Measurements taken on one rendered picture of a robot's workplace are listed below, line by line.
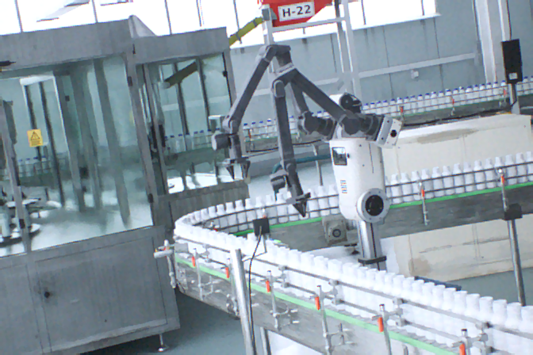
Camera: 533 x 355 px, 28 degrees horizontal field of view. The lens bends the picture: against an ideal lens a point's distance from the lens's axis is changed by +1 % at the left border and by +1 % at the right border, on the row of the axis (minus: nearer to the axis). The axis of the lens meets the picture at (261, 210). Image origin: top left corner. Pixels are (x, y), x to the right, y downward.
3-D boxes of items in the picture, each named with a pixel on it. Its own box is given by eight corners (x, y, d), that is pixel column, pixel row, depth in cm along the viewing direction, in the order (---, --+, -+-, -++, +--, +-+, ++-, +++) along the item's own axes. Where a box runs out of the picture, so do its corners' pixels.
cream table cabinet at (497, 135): (524, 252, 910) (507, 113, 895) (550, 264, 849) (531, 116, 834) (396, 273, 905) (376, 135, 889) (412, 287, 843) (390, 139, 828)
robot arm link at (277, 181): (293, 162, 460) (289, 155, 468) (268, 171, 459) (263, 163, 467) (300, 186, 466) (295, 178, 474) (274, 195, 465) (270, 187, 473)
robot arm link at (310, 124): (289, 36, 493) (281, 39, 502) (264, 46, 489) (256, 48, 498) (320, 128, 501) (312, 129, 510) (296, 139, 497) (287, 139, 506)
